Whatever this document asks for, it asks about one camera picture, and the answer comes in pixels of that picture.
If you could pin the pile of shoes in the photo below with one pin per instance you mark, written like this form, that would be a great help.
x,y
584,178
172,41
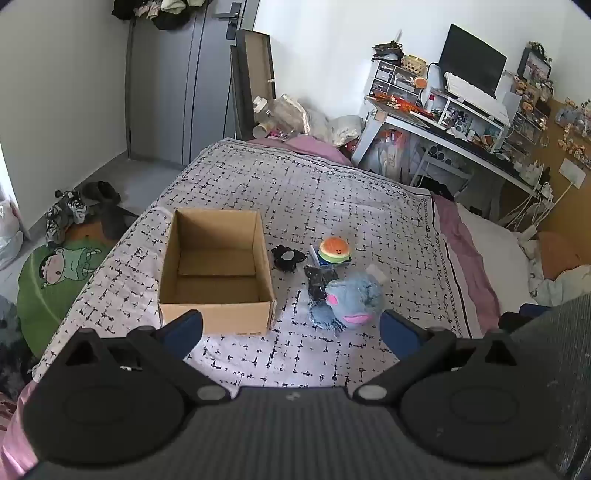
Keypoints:
x,y
62,217

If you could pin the tall flat cardboard box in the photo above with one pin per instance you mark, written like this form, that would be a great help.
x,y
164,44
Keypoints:
x,y
251,78

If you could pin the clothes hanging over door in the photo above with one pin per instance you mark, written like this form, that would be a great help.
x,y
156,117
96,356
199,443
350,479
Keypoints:
x,y
157,9

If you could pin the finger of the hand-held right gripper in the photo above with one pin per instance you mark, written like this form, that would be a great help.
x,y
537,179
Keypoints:
x,y
515,321

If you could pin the grey door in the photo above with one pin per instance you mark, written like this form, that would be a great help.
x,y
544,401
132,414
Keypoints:
x,y
175,92

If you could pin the small drawer organizer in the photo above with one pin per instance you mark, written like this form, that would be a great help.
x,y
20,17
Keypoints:
x,y
395,78

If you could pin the plastic bags under desk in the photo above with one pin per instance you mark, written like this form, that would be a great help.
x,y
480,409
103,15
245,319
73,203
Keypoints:
x,y
385,150

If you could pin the white plastic bag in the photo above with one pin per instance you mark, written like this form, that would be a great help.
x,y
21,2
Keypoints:
x,y
9,235

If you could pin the dark patterned cloth pouch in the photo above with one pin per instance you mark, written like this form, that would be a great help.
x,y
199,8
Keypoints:
x,y
318,281

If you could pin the black computer monitor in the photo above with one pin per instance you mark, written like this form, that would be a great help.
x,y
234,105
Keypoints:
x,y
473,57

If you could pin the dark picture frame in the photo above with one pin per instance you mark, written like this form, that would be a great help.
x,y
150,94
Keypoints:
x,y
534,64

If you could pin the blue plush toy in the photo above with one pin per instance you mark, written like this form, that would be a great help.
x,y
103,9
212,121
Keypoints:
x,y
355,300

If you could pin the pile of white bags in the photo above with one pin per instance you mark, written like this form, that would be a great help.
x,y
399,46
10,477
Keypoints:
x,y
323,124

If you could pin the dark grey slippers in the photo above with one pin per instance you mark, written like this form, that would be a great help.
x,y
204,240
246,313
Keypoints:
x,y
99,191

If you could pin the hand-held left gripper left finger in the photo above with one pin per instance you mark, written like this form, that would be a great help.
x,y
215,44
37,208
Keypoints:
x,y
184,330

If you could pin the blue tissue packet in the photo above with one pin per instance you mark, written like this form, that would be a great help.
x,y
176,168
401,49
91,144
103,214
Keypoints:
x,y
315,256

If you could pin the green cartoon round rug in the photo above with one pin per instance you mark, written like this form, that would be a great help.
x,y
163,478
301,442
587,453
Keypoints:
x,y
46,295

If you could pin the burger plush toy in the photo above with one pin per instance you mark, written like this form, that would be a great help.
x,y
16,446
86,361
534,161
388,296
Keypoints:
x,y
335,248

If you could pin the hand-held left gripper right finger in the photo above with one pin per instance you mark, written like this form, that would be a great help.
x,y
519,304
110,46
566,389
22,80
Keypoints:
x,y
401,334

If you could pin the white bedding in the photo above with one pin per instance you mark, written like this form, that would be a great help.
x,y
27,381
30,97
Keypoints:
x,y
498,258

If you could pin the white keyboard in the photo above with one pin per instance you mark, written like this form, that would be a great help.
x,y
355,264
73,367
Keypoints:
x,y
468,86

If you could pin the clear plastic bottle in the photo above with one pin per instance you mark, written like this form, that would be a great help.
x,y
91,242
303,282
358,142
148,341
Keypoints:
x,y
272,110

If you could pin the white desk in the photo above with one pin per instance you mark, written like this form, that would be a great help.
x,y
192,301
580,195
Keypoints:
x,y
461,138

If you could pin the black-patterned white blanket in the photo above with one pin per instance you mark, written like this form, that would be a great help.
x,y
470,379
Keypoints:
x,y
323,194

